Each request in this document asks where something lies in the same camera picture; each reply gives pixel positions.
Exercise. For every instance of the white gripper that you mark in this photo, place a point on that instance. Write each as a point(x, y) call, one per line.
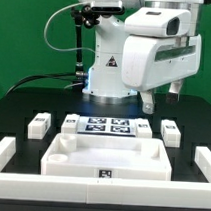
point(148, 63)

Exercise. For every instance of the white desk top tray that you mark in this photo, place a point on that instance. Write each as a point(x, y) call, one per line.
point(94, 156)

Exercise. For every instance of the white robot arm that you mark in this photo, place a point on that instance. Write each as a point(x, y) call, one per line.
point(105, 82)

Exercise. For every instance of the fiducial marker sheet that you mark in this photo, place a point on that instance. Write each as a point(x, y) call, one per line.
point(106, 126)

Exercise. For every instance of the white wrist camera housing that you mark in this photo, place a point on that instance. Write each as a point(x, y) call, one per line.
point(159, 22)

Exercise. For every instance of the white right fence rail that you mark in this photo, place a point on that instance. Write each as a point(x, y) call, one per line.
point(203, 161)

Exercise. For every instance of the white fence rail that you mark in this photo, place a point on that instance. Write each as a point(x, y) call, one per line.
point(203, 161)
point(7, 150)
point(105, 191)

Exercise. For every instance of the black camera on mount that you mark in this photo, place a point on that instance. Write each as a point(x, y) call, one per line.
point(113, 7)

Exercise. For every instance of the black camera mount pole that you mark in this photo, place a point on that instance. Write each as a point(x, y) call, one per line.
point(79, 21)

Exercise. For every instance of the white front fence rail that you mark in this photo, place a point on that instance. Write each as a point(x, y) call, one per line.
point(105, 191)

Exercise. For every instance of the white left fence rail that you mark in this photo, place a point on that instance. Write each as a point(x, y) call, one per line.
point(7, 150)

